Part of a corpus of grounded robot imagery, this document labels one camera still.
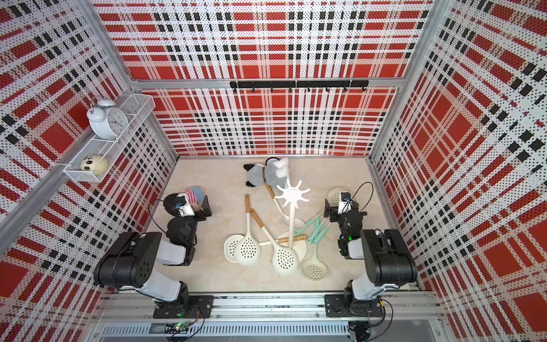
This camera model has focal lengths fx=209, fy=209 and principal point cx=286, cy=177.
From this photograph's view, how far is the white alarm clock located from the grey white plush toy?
1.69 feet

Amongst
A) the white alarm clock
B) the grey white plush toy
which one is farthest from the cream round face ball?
the grey white plush toy

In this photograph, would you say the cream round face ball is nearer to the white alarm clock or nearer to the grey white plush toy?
the white alarm clock

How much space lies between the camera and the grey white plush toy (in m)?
1.02

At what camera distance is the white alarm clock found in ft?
2.21
